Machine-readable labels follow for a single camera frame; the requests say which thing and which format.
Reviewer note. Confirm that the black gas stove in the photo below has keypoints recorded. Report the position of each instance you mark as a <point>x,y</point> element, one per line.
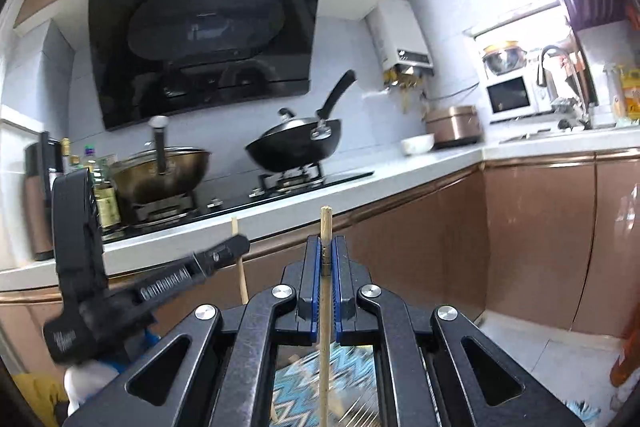
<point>300,189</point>

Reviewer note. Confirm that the bronze base cabinets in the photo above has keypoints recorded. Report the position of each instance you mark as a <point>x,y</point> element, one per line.
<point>425,232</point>

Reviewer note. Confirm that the zigzag patterned cloth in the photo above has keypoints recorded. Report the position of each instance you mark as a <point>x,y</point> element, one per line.
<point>350,367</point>

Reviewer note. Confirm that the large cooking oil bottle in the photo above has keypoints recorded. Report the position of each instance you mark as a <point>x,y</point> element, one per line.
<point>627,362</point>

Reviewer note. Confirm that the white stone countertop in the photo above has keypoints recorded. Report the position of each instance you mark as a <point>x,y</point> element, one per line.
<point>400,172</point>

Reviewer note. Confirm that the black range hood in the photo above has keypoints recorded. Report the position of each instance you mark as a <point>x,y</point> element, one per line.
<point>200,32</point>

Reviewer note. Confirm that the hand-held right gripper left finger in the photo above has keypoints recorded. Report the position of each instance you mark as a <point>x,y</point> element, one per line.
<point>314,277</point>

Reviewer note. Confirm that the golden wok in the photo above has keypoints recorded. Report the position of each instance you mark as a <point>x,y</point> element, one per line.
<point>160,177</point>

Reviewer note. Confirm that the yellow label oil bottle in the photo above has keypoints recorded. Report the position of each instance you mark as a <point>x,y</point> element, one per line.
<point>106,207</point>

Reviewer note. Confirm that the white bowl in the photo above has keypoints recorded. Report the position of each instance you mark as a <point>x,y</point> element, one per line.
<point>417,144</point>

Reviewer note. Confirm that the yellow detergent bottle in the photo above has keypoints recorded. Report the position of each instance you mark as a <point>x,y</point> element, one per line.
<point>631,97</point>

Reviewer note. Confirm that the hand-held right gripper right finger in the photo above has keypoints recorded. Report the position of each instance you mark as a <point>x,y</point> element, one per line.
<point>337,277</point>

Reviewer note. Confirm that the white tall appliance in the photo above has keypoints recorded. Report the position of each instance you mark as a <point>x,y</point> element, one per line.
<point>12,182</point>

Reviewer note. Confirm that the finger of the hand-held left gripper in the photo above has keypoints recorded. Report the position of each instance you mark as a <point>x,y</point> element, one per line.
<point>200,267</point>

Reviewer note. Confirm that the black wok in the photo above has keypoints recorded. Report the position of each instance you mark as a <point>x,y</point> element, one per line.
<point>285,154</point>

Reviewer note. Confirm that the clear bottle blue cap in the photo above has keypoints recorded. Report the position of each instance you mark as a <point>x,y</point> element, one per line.
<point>90,167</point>

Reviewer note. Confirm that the single bamboo chopstick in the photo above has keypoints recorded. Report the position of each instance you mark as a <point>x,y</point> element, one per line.
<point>243,282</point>
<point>326,227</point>

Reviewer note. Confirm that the bronze rice cooker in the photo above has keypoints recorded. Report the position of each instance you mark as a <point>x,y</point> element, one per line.
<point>455,127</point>

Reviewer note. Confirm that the white water heater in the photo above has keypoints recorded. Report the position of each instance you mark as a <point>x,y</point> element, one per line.
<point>400,32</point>

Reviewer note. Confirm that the white microwave oven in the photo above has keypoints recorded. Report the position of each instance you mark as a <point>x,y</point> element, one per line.
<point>515,99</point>

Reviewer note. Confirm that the yellow cloth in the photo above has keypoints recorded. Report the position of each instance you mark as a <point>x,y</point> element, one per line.
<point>37,399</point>

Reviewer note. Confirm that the steel kitchen faucet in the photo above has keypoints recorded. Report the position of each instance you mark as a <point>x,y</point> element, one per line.
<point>575,92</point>

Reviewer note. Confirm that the yellow cap bottle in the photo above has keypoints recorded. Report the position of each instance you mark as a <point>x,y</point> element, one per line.
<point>65,157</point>

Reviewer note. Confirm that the person's left hand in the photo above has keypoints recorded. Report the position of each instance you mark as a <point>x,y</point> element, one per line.
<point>90,382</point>

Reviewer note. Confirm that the bronze thermal kettle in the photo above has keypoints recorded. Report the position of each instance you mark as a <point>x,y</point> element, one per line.
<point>37,207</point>

